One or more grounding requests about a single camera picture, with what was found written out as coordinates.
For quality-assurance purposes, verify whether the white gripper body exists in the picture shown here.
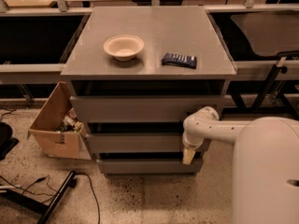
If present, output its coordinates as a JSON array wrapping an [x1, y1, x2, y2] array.
[[182, 133, 204, 149]]

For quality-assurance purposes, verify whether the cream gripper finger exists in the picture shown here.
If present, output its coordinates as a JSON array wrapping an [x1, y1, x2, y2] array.
[[182, 147, 195, 164]]

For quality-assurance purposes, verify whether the grey drawer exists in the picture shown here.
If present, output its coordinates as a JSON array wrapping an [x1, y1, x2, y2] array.
[[86, 133, 183, 153], [97, 159, 204, 175], [70, 96, 223, 122]]

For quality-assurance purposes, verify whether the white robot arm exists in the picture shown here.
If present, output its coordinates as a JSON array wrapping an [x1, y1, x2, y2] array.
[[182, 106, 299, 224]]

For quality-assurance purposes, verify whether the grey bottom drawer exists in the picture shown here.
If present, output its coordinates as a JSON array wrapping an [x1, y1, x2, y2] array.
[[97, 159, 204, 175]]

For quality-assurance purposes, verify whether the grey drawer cabinet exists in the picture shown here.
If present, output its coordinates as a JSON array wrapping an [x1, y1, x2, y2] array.
[[62, 6, 236, 163]]

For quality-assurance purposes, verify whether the grey top drawer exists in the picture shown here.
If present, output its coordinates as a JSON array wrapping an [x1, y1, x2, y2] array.
[[70, 96, 223, 122]]

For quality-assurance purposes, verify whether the dark blue snack packet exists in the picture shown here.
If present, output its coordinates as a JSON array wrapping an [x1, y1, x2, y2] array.
[[161, 52, 197, 69]]

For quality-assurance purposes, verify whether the grey chair seat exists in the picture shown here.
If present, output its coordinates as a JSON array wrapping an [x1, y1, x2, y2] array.
[[231, 10, 299, 57]]

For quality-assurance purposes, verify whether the cardboard box with trash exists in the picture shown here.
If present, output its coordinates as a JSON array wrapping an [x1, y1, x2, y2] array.
[[28, 82, 92, 160]]

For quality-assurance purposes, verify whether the black floor stand leg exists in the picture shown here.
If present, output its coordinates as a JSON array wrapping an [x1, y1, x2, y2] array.
[[0, 170, 78, 224]]

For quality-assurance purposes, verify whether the black chair base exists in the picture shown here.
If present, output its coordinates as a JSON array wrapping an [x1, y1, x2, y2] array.
[[0, 122, 19, 161]]

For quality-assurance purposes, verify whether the black table leg frame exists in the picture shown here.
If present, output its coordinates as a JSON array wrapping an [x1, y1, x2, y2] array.
[[224, 50, 299, 119]]

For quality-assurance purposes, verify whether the black floor cable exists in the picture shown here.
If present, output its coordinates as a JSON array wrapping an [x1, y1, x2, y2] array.
[[76, 172, 102, 224]]

